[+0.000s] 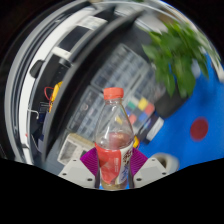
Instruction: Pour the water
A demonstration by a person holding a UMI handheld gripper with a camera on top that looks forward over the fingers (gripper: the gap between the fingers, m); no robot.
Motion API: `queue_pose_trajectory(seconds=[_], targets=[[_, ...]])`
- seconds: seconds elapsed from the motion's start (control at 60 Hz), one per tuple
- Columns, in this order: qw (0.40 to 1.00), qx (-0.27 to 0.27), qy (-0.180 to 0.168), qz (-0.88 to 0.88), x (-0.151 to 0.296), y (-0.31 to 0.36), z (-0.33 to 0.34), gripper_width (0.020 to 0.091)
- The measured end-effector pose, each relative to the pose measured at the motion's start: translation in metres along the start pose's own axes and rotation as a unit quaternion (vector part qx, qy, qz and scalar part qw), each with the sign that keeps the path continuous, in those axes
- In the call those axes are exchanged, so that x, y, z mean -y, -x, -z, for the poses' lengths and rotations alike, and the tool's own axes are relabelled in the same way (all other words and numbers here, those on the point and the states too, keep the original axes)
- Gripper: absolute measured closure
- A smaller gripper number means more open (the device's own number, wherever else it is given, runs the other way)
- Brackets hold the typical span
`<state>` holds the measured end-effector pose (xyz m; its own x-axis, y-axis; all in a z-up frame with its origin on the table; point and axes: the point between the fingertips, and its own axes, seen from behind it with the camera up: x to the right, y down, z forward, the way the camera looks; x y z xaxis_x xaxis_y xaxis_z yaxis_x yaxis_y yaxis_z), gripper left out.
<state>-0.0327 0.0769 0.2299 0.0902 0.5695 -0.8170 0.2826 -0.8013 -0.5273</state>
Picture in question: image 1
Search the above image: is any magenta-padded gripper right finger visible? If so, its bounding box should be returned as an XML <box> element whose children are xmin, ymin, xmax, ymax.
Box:
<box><xmin>128</xmin><ymin>147</ymin><xmax>168</xmax><ymax>190</ymax></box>

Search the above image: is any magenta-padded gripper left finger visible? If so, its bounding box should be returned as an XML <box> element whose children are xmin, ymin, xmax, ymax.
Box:
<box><xmin>58</xmin><ymin>147</ymin><xmax>100</xmax><ymax>190</ymax></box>

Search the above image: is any clear red-capped drink bottle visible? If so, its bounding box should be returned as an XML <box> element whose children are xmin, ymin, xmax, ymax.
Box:
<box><xmin>94</xmin><ymin>87</ymin><xmax>135</xmax><ymax>192</ymax></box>

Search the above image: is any black box with white label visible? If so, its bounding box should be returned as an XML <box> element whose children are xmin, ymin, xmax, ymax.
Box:
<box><xmin>136</xmin><ymin>114</ymin><xmax>165</xmax><ymax>145</ymax></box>

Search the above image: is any grey parts drawer cabinet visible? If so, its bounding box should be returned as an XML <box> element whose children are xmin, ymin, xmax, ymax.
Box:
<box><xmin>66</xmin><ymin>86</ymin><xmax>108</xmax><ymax>141</ymax></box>
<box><xmin>91</xmin><ymin>43</ymin><xmax>154</xmax><ymax>98</ymax></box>

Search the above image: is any clear organizer with coloured parts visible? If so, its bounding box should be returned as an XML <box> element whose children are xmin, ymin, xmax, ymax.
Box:
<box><xmin>114</xmin><ymin>96</ymin><xmax>156</xmax><ymax>134</ymax></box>

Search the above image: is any flat round red coaster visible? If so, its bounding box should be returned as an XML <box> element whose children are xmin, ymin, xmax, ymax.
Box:
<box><xmin>189</xmin><ymin>116</ymin><xmax>210</xmax><ymax>142</ymax></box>

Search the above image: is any black soft pouch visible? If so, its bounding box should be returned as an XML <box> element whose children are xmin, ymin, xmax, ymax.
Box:
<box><xmin>154</xmin><ymin>89</ymin><xmax>191</xmax><ymax>120</ymax></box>

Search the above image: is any dark overhead shelf unit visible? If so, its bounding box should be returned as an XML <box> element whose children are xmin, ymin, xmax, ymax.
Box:
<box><xmin>6</xmin><ymin>3</ymin><xmax>161</xmax><ymax>164</ymax></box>

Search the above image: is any green potted plant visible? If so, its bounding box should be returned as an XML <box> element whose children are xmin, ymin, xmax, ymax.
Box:
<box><xmin>141</xmin><ymin>19</ymin><xmax>221</xmax><ymax>99</ymax></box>

